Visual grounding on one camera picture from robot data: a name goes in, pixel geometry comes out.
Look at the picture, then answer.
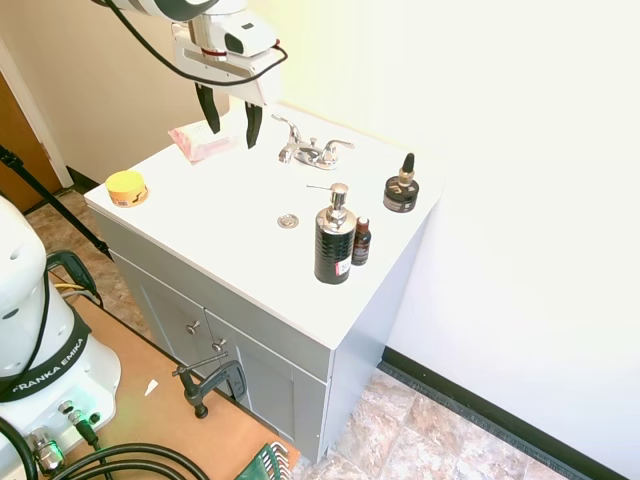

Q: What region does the grey vanity cabinet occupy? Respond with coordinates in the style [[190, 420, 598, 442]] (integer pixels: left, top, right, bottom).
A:
[[94, 207, 437, 465]]

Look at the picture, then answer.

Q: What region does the black round jar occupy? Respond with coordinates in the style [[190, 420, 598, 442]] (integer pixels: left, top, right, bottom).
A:
[[382, 175, 421, 213]]

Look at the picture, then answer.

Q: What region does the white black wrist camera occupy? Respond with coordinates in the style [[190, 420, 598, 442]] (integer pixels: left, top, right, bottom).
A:
[[223, 13, 279, 57]]

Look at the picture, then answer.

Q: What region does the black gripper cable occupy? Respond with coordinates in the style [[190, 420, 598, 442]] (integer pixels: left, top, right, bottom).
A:
[[105, 0, 291, 84]]

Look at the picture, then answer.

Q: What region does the low chrome faucet handle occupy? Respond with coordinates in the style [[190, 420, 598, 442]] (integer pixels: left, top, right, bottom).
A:
[[317, 139, 357, 172]]

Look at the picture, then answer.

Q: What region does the black baseboard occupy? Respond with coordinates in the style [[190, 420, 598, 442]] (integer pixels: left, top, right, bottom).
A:
[[375, 343, 632, 480]]

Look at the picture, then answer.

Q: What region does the black C-clamp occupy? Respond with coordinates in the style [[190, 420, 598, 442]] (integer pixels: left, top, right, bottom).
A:
[[171, 350, 248, 421]]

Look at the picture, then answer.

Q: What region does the green hex key set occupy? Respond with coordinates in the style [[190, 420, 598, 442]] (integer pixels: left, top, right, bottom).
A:
[[233, 441, 292, 480]]

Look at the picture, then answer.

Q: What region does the black chrome soap dispenser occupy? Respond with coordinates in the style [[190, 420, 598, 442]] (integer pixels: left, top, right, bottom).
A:
[[305, 182, 358, 285]]

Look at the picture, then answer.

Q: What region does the white door frame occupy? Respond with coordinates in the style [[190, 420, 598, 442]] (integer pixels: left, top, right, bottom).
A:
[[0, 35, 76, 190]]

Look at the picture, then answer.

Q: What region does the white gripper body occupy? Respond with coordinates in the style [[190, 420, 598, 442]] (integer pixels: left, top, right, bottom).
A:
[[171, 22, 282, 108]]

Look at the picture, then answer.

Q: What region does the thick black cable bundle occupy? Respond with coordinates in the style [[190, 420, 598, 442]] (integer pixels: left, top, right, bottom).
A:
[[0, 414, 204, 480]]

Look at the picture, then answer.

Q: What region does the black tripod leg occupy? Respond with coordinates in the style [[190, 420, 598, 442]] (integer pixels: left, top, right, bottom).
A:
[[0, 143, 115, 262]]

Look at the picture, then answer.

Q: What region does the chrome sink faucet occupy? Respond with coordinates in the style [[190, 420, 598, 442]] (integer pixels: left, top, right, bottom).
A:
[[277, 141, 325, 169]]

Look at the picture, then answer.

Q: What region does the black cable loop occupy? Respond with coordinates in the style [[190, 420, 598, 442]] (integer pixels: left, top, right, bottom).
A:
[[45, 249, 105, 310]]

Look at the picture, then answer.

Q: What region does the dropper bottle with black cap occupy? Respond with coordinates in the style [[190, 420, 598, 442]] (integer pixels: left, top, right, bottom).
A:
[[397, 152, 418, 190]]

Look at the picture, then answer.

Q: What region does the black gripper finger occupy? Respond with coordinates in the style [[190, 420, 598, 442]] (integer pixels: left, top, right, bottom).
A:
[[193, 82, 223, 136], [243, 100, 265, 151]]

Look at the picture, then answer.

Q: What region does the brown wooden door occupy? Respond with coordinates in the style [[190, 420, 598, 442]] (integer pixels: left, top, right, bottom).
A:
[[0, 68, 62, 202]]

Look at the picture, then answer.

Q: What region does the yellow round tin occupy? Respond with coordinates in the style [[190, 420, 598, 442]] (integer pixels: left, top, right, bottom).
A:
[[105, 170, 152, 209]]

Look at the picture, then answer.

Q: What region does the white sink top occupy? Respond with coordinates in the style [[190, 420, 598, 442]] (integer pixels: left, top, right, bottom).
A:
[[83, 101, 447, 352]]

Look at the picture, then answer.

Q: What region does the tall chrome faucet handle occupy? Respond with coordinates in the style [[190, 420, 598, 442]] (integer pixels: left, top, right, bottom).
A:
[[270, 113, 302, 147]]

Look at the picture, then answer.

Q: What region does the pink plastic package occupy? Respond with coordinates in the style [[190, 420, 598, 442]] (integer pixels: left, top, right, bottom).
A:
[[167, 122, 241, 167]]

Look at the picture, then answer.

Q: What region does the small brown bottle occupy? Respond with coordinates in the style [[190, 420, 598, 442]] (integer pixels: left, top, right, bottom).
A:
[[351, 216, 373, 268]]

